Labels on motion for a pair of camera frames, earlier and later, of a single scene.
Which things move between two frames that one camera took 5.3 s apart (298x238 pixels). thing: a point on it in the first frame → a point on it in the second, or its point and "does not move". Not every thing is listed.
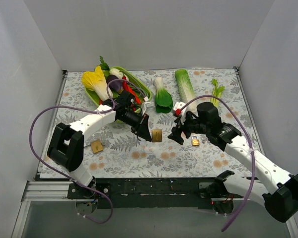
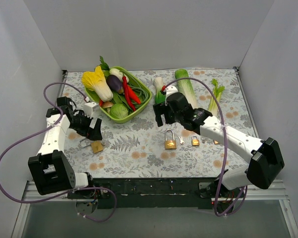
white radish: x=115 y=72 does not move
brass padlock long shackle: x=156 y=135 → x=170 y=144
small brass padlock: x=195 y=142 does not move
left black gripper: x=141 y=122 → x=95 y=129
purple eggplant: x=115 y=85 does not move
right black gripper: x=182 y=126 → x=162 y=112
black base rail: x=145 y=193 does not move
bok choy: x=163 y=97 does not move
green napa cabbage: x=186 y=89 does not move
